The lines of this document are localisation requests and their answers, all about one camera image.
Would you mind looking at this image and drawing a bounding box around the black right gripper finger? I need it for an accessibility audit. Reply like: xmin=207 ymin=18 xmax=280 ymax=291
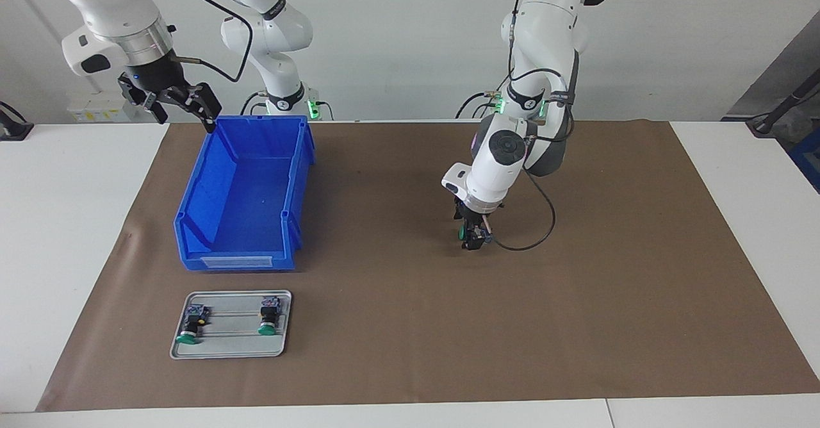
xmin=170 ymin=83 xmax=223 ymax=134
xmin=117 ymin=74 xmax=168 ymax=125

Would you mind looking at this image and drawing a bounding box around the blue plastic storage bin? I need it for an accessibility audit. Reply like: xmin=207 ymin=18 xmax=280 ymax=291
xmin=174 ymin=115 xmax=316 ymax=272

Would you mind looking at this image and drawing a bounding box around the brown paper table mat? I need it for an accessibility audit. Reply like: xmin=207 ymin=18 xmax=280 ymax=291
xmin=35 ymin=119 xmax=820 ymax=413

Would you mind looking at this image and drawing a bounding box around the black desk object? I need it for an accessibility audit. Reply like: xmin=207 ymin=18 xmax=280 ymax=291
xmin=0 ymin=101 xmax=34 ymax=142

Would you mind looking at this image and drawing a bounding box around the grey metal tray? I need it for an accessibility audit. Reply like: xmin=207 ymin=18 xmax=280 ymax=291
xmin=169 ymin=289 xmax=292 ymax=360

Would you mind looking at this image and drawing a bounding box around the blue crate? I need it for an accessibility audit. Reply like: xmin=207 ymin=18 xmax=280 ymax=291
xmin=789 ymin=127 xmax=820 ymax=193

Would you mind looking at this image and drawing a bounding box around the black stand pole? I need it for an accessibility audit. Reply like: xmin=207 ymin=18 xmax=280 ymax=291
xmin=746 ymin=69 xmax=820 ymax=137

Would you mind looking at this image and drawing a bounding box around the grey partition panel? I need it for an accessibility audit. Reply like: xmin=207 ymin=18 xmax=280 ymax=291
xmin=724 ymin=12 xmax=820 ymax=121

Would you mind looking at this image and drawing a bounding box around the white wall box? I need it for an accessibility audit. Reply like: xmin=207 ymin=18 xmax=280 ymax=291
xmin=67 ymin=92 xmax=138 ymax=123

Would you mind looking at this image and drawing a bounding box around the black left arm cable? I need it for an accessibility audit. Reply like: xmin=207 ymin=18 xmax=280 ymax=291
xmin=490 ymin=0 xmax=577 ymax=252

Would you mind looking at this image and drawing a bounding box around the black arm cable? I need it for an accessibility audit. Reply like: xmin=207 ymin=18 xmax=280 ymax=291
xmin=168 ymin=0 xmax=254 ymax=84
xmin=490 ymin=0 xmax=577 ymax=252

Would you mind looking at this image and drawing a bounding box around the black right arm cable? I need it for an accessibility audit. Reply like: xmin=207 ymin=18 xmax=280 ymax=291
xmin=168 ymin=0 xmax=254 ymax=84

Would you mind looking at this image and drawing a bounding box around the black base cable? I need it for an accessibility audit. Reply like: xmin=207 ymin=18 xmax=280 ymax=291
xmin=456 ymin=76 xmax=513 ymax=120

